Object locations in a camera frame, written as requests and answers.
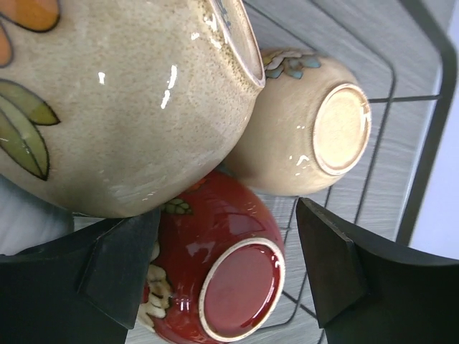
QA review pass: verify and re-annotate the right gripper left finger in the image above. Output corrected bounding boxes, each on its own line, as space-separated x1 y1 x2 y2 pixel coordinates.
1 209 161 344

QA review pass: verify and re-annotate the beige speckled bowl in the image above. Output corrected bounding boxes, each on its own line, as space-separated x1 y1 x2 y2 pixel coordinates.
1 1 265 218

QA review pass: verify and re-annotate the red patterned bowl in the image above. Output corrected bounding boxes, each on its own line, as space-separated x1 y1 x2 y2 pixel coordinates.
137 171 286 343

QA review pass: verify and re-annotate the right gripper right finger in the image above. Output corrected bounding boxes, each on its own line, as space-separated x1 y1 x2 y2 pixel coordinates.
296 198 458 344

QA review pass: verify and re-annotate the black wire dish rack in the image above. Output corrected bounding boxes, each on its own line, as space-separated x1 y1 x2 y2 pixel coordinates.
243 0 459 344

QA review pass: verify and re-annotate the tan bowl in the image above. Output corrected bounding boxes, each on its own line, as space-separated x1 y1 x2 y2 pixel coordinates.
224 47 372 196

